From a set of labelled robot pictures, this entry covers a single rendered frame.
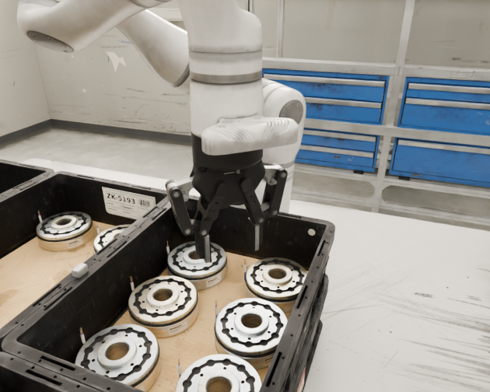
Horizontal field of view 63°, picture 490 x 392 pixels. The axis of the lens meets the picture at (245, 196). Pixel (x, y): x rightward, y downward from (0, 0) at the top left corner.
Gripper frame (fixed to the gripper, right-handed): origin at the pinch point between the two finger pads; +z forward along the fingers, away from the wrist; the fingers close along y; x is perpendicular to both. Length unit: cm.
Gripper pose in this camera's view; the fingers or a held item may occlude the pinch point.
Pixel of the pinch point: (229, 243)
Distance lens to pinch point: 47.8
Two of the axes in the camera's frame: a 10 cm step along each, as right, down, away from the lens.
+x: 3.9, 4.2, -8.2
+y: -9.2, 1.8, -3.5
